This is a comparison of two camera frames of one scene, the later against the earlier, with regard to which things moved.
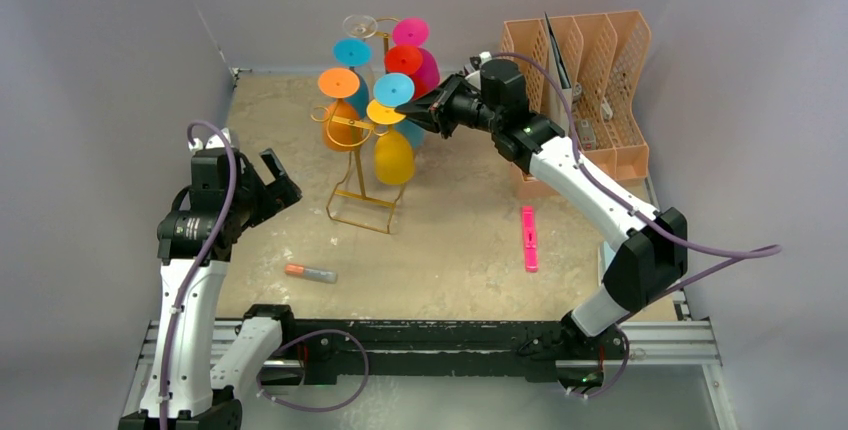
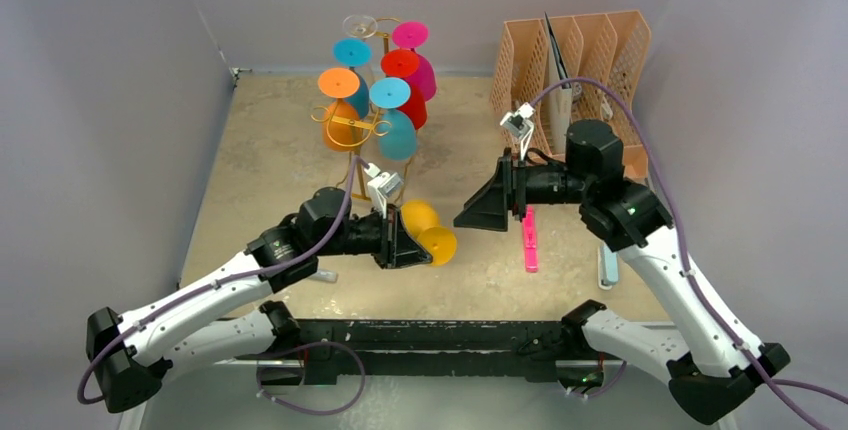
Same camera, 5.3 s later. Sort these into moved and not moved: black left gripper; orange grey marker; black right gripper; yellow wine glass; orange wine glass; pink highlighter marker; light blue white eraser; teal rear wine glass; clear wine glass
Moved: black left gripper; black right gripper; yellow wine glass
Not moved: orange grey marker; light blue white eraser; teal rear wine glass; pink highlighter marker; clear wine glass; orange wine glass
